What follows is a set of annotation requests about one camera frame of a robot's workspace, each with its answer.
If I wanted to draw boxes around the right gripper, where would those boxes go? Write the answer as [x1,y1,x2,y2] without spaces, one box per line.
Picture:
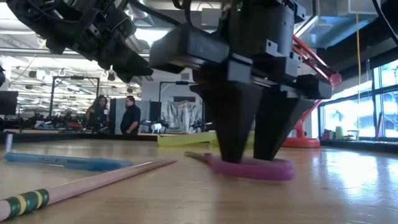
[189,0,333,161]

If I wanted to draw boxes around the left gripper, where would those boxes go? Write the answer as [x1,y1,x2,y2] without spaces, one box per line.
[46,0,154,83]

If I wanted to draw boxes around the pink-purple handled scissors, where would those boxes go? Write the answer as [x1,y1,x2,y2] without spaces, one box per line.
[185,151,296,182]

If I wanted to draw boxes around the yellow-green plastic supply box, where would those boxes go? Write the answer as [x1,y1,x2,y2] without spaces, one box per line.
[157,130,256,149]

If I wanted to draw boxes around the blue ballpoint pen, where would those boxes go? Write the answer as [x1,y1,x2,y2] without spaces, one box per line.
[4,151,135,172]

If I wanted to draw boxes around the yellow pencil green ferrule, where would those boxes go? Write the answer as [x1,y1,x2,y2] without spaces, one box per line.
[0,158,178,222]

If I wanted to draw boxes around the red desk lamp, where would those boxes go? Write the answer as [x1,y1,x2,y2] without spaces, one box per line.
[282,34,343,149]

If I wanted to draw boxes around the person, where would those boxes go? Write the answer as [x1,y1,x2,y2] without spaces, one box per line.
[84,94,110,134]
[120,95,142,136]

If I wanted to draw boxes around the grey crumpled cover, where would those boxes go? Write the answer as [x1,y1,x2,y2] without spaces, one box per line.
[161,99,205,134]

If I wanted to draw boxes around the small white spotlight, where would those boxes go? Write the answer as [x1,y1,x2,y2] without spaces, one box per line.
[149,122,170,134]

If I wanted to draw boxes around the black monitor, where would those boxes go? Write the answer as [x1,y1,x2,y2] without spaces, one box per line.
[0,90,19,116]

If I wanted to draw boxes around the black station frame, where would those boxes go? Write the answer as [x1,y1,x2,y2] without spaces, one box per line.
[159,80,201,132]
[49,75,101,126]

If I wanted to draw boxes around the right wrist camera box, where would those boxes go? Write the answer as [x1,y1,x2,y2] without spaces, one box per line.
[149,22,231,75]

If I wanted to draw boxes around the yellow hanging cable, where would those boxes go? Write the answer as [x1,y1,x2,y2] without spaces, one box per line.
[354,0,363,141]

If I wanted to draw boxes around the black aluminium table frame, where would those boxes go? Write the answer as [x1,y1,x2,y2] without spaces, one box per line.
[0,130,398,154]

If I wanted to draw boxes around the silver metal post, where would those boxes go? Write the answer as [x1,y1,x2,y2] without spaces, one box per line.
[4,133,14,154]

